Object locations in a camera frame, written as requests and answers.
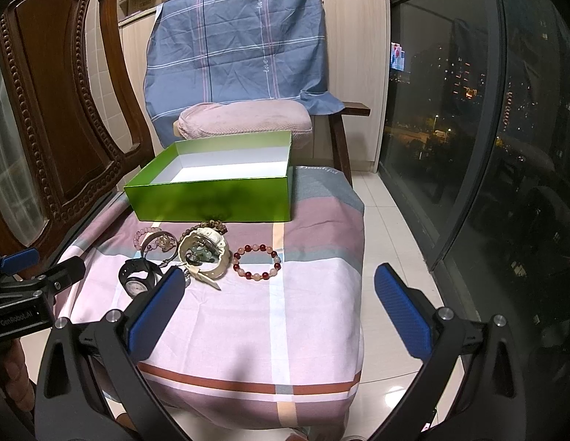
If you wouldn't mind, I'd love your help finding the black wrist watch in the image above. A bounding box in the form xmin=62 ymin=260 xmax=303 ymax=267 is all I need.
xmin=118 ymin=258 xmax=162 ymax=299

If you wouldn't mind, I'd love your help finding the pale pink bead bracelet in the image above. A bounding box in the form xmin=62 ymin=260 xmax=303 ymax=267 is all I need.
xmin=132 ymin=225 xmax=164 ymax=250

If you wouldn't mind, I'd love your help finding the silver bangle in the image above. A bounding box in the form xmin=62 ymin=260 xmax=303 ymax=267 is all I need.
xmin=139 ymin=230 xmax=178 ymax=268

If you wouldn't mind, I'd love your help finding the gold flower brooch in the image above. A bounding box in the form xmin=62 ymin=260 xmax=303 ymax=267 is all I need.
xmin=154 ymin=234 xmax=177 ymax=253

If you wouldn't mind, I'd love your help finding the cream digital watch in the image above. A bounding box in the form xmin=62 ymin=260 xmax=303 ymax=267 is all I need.
xmin=178 ymin=228 xmax=232 ymax=291

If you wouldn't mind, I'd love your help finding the brown wooden bead bracelet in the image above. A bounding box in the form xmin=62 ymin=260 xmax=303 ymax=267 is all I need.
xmin=178 ymin=219 xmax=229 ymax=242

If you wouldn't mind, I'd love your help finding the red pink bead bracelet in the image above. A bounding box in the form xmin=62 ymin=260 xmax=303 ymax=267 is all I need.
xmin=232 ymin=243 xmax=282 ymax=281

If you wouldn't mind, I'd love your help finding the person's left hand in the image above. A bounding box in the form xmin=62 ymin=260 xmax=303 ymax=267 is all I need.
xmin=0 ymin=338 xmax=35 ymax=413

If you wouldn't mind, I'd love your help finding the pink plaid bed sheet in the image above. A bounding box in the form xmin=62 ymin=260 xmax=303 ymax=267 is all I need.
xmin=54 ymin=164 xmax=365 ymax=430

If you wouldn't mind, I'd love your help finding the green cardboard box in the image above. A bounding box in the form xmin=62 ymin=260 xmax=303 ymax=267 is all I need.
xmin=124 ymin=132 xmax=293 ymax=223

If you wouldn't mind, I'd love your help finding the pink cushion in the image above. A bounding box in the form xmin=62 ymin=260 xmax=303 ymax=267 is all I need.
xmin=172 ymin=100 xmax=313 ymax=139

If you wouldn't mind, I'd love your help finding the carved dark wooden chair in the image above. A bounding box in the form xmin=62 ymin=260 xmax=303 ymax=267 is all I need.
xmin=0 ymin=0 xmax=154 ymax=262

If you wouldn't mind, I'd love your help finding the blue plaid cloth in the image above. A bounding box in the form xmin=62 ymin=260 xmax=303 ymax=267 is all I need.
xmin=143 ymin=0 xmax=344 ymax=146

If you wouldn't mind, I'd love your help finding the dark glass window frame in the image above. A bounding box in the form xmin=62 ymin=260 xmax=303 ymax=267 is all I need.
xmin=380 ymin=0 xmax=570 ymax=379

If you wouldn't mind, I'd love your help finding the wooden armchair frame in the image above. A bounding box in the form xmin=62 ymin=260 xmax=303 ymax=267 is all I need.
xmin=312 ymin=101 xmax=370 ymax=185

